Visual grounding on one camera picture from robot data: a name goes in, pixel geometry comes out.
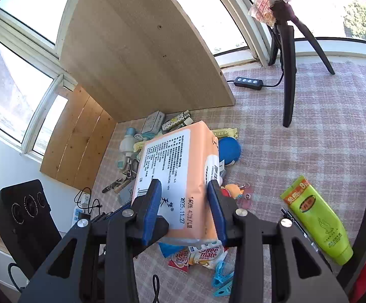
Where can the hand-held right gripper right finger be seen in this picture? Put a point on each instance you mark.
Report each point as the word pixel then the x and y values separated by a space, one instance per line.
pixel 216 214

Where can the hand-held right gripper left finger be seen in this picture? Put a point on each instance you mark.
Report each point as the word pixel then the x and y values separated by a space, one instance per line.
pixel 153 211

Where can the orange tissue pack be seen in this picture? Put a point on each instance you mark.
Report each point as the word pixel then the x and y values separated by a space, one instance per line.
pixel 176 170

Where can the pink transparent key tag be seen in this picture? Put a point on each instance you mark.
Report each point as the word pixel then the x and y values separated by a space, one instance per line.
pixel 246 202

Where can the blue wet wipes packet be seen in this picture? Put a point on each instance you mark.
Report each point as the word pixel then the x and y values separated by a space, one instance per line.
pixel 167 249

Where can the red white creamer sachet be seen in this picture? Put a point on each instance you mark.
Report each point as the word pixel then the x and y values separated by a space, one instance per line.
pixel 178 258
pixel 206 254

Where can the metal keyring bunch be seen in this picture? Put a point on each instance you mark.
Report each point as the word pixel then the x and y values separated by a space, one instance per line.
pixel 134 167

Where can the small white bottle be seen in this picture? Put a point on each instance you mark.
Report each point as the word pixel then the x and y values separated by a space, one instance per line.
pixel 127 143

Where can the white power strip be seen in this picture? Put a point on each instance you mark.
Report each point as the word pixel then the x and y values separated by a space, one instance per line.
pixel 80 210

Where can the small teal white box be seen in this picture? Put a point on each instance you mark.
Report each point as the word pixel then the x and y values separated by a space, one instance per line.
pixel 153 122

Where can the black pen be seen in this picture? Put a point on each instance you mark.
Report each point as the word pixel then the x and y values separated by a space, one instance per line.
pixel 305 236

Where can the green patterned slim box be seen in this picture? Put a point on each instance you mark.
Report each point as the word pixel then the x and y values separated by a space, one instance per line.
pixel 176 121

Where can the pink plaid tablecloth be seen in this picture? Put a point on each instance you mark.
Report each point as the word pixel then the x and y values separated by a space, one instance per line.
pixel 296 151

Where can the green squeeze tube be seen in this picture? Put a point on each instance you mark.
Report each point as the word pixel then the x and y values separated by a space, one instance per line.
pixel 318 221

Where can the wooden slat panel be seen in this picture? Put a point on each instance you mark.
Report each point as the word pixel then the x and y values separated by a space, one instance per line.
pixel 75 139

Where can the black speaker box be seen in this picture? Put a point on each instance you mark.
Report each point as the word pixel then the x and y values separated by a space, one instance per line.
pixel 22 227

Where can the large light wooden board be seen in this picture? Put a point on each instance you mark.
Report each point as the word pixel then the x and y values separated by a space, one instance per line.
pixel 138 53

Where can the black tripod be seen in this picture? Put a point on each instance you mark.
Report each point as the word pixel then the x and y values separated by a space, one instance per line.
pixel 288 69

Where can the clear printed plastic bag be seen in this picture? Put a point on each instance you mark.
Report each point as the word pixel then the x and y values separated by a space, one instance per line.
pixel 265 6

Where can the black inline switch box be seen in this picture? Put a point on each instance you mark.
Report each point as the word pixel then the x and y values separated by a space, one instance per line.
pixel 247 82

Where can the white window frame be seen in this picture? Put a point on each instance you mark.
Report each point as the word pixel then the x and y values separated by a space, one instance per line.
pixel 28 33

